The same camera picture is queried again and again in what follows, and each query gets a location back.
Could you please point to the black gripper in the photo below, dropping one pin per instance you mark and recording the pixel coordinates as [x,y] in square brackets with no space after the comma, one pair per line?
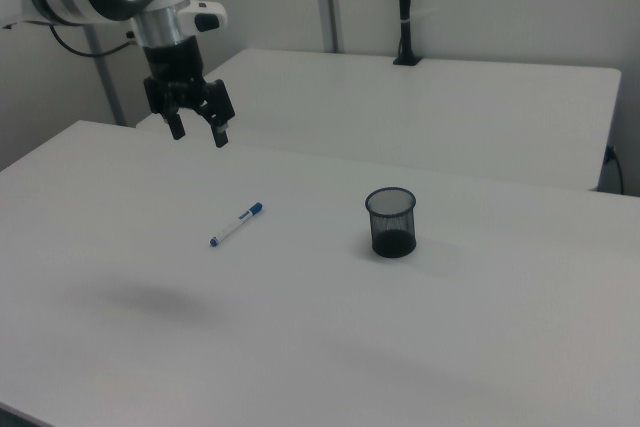
[175,64]

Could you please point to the blue and white marker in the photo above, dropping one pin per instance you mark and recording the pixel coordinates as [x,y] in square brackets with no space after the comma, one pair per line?
[235,224]

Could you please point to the white back table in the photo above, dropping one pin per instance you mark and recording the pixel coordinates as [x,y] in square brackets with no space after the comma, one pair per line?
[410,112]

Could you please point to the black mesh pen cup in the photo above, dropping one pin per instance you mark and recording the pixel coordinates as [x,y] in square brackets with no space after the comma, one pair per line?
[393,227]

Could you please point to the black pole with clamp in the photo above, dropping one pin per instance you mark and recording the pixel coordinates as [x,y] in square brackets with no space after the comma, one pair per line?
[404,2]

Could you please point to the grey slim partition post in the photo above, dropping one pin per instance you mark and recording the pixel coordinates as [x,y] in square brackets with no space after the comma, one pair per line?
[106,77]

